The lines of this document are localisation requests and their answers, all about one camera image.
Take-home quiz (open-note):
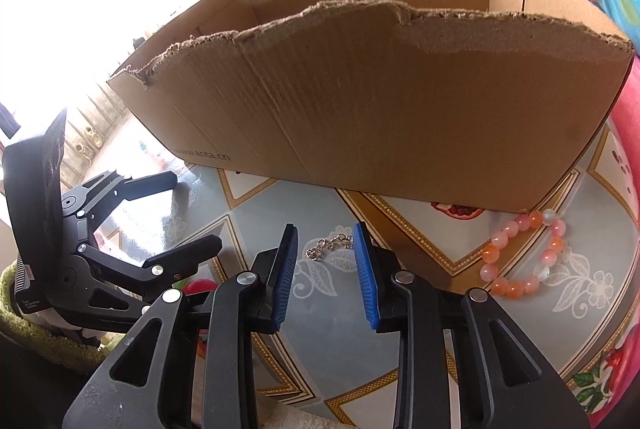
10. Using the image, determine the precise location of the brown cardboard box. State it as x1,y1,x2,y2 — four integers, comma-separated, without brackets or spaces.
106,0,636,215

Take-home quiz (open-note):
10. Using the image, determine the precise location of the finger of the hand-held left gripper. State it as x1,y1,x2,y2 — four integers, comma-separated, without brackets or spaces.
62,172,179,245
77,234,224,305

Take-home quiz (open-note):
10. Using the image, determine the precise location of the pink fleece blanket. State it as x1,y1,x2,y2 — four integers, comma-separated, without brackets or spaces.
607,56,640,145

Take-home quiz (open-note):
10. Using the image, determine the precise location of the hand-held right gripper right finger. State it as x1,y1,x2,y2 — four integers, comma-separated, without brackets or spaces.
352,221,591,429

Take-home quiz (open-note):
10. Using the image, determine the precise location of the silver chain bracelet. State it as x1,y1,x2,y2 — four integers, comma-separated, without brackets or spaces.
305,233,357,262

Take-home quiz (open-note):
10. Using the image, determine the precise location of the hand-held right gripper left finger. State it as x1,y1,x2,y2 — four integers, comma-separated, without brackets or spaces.
62,223,300,429

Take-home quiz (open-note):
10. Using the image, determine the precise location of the orange pink bead bracelet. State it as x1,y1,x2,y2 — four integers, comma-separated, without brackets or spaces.
480,208,568,299

